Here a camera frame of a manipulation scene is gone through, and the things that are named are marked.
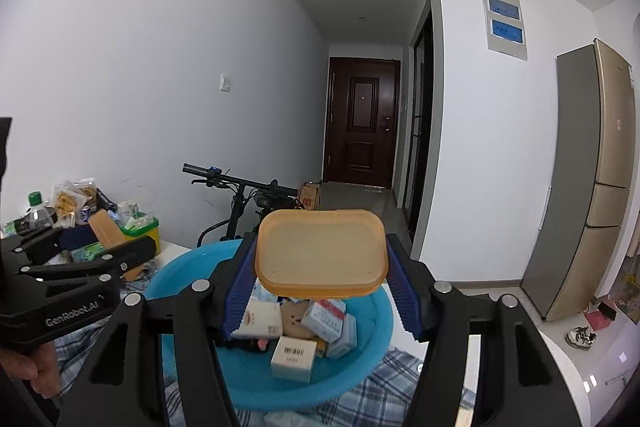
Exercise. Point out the clear bag of snacks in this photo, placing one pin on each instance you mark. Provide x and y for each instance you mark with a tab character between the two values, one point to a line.
72	202

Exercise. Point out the pair of sneakers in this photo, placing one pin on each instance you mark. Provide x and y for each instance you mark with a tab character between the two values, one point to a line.
581	338

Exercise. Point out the gold grey refrigerator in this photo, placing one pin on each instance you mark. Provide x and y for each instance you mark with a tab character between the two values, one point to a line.
575	182

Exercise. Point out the black fuzzy item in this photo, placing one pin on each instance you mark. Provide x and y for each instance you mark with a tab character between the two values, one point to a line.
242	346

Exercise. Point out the clear green-capped water bottle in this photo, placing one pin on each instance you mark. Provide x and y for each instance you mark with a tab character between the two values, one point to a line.
39	209

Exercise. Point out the person's left hand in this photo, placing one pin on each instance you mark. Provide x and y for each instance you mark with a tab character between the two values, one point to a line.
35	367

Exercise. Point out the tan cardboard box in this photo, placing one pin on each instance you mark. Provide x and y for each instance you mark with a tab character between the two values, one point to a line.
296	319

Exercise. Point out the brown paper bag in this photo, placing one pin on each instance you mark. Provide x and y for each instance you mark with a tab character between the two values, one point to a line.
309	196

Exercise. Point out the grey blue wall panel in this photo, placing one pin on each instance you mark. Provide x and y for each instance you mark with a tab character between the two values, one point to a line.
504	22

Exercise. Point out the blue plastic basin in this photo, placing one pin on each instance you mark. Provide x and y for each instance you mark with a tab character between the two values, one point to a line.
280	392

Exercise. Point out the black framed glass door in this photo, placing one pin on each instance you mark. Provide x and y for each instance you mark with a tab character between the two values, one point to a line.
420	122

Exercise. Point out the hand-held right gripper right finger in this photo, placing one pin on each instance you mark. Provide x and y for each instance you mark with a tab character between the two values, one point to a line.
405	302

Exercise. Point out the black bicycle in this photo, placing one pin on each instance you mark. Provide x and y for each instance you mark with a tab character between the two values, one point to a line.
240	192

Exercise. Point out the pink box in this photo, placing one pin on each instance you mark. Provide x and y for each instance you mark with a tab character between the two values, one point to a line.
601	316

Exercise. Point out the white desktop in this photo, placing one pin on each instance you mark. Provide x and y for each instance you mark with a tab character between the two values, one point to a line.
172	251

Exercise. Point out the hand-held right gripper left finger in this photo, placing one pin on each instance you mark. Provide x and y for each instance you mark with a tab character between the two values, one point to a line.
240	297

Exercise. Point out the dark brown entrance door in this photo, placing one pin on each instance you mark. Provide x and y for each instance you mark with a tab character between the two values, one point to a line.
362	122

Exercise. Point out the light blue packet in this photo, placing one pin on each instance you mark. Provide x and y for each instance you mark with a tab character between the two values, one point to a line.
290	419

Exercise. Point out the plaid blue tablecloth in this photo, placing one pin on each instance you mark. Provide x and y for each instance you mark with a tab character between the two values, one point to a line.
390	382

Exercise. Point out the yellow green plastic container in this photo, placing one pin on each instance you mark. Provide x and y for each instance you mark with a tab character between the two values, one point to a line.
142	227

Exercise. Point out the cream barcode carton box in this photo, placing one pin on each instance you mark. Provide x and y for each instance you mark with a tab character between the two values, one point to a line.
294	359

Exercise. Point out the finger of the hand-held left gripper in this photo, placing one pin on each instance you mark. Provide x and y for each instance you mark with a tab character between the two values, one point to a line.
130	257
80	238

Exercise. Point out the red white medicine box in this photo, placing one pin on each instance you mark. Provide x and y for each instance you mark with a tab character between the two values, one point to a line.
324	319

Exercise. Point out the green tissue pack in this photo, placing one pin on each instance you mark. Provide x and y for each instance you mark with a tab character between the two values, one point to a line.
87	253
12	228

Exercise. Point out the orange plastic lid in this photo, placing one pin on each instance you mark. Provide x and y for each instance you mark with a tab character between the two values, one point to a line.
320	252

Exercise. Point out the white light switch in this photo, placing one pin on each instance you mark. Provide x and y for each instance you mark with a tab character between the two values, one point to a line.
225	83

